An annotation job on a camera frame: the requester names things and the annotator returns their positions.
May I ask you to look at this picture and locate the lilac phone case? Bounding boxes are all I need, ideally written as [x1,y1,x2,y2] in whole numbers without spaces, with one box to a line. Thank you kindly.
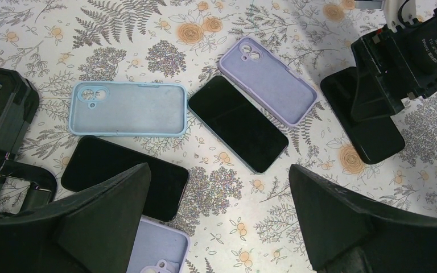
[218,37,318,127]
[126,217,191,272]

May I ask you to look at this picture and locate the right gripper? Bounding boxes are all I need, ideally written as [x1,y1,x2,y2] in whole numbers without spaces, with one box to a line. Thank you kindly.
[351,29,437,122]

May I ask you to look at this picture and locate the black poker chip case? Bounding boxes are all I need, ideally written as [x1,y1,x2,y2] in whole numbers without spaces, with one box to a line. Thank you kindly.
[0,63,58,220]

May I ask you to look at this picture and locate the light blue phone case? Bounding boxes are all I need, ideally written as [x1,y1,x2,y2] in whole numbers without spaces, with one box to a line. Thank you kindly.
[69,81,187,137]

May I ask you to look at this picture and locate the black phone without case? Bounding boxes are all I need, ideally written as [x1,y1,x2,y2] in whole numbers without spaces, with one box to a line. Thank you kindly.
[320,67,405,164]

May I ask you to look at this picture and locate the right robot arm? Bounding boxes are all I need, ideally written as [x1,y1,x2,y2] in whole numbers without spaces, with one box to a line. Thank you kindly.
[351,1,437,121]

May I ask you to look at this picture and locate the black phone from blue case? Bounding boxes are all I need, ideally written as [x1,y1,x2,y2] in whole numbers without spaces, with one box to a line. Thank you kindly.
[61,136,189,222]

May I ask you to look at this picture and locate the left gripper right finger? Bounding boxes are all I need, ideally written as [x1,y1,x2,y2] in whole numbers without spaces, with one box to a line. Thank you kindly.
[289,164,437,272]

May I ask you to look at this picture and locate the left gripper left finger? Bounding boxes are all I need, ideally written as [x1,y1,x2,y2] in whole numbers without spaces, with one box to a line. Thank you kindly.
[0,163,151,272]

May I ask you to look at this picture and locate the floral table mat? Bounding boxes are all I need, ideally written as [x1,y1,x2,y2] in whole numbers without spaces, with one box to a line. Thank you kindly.
[0,1,437,272]

